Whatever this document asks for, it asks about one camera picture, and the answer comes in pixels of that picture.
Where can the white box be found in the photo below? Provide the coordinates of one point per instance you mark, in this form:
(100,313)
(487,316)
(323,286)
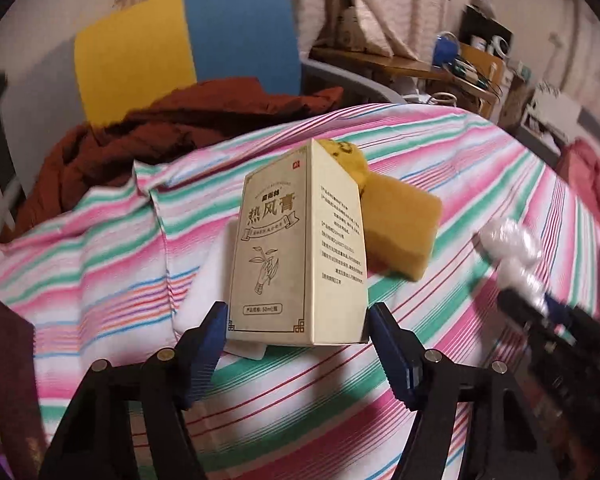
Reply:
(550,110)

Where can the yellow smiley toy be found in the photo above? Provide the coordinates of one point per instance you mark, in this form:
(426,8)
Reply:
(347,160)

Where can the paper bag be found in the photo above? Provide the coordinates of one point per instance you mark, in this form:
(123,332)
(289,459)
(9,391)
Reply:
(355,30)

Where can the clear plastic item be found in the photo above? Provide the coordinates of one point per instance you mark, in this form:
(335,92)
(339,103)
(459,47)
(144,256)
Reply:
(510,245)

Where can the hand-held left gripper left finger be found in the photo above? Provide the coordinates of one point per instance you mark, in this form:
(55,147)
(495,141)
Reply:
(205,360)

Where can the grey yellow blue chair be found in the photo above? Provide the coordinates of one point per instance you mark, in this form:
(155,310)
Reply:
(140,50)

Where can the beige carton box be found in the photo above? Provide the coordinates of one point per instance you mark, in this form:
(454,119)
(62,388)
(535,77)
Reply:
(280,240)

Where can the red-brown jacket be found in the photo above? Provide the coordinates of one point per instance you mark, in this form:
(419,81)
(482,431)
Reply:
(155,130)

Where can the wooden side desk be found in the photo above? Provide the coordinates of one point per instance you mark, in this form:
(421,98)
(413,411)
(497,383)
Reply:
(380,62)

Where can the pink cloth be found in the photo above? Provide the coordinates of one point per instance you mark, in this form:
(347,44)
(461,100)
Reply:
(590,175)

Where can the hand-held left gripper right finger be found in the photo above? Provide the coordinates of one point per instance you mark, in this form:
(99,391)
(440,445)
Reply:
(392,360)

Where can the gold rectangular tin box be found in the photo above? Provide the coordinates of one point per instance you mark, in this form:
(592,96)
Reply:
(12,360)

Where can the flat yellow sponge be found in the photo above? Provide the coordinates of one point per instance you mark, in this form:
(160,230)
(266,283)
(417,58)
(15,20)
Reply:
(400,220)

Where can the pink patterned curtain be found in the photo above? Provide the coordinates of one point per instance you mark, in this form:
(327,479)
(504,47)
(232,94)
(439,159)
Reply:
(380,0)

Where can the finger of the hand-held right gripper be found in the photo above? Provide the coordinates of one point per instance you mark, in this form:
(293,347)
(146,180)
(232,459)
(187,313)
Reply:
(525,310)

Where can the pink green striped tablecloth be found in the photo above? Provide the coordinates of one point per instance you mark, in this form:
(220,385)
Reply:
(290,410)

